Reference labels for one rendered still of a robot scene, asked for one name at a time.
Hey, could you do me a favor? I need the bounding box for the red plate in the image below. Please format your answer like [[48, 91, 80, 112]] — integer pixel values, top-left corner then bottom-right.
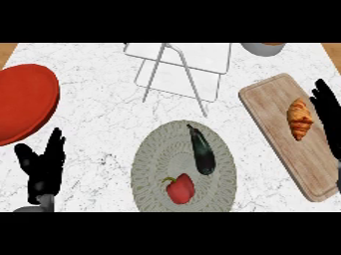
[[0, 63, 61, 148]]

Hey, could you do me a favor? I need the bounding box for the dark purple eggplant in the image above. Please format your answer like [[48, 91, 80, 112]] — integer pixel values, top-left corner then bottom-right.
[[184, 124, 216, 176]]

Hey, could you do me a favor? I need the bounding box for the golden croissant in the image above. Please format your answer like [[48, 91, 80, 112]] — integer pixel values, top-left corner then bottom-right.
[[284, 98, 314, 141]]

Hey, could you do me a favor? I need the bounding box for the wooden cutting board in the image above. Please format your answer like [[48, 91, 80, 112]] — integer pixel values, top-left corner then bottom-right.
[[237, 73, 339, 203]]

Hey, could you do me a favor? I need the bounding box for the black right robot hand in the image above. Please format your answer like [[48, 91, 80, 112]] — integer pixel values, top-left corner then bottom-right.
[[308, 78, 341, 161]]

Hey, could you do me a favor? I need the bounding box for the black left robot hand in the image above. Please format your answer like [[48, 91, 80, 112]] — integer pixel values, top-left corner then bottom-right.
[[12, 127, 67, 205]]

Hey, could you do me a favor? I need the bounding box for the red bell pepper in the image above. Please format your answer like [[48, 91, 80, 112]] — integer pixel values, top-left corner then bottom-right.
[[160, 172, 196, 205]]

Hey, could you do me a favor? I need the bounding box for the grey round pot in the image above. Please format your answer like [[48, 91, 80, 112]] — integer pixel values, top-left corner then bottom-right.
[[239, 43, 286, 58]]

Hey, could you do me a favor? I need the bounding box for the white wire tiered shelf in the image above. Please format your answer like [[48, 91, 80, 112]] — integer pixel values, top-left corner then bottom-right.
[[122, 43, 233, 119]]

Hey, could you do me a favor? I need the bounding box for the grey round placemat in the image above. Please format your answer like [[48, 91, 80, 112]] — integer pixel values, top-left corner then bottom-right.
[[129, 120, 237, 213]]

